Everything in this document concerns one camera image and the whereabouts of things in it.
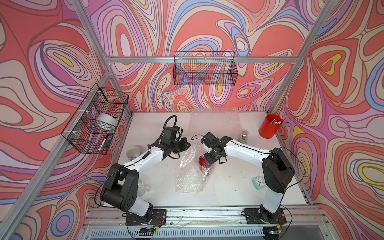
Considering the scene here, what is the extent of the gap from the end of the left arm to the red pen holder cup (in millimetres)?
571

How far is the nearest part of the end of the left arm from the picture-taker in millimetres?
665

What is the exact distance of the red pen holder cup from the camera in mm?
1000
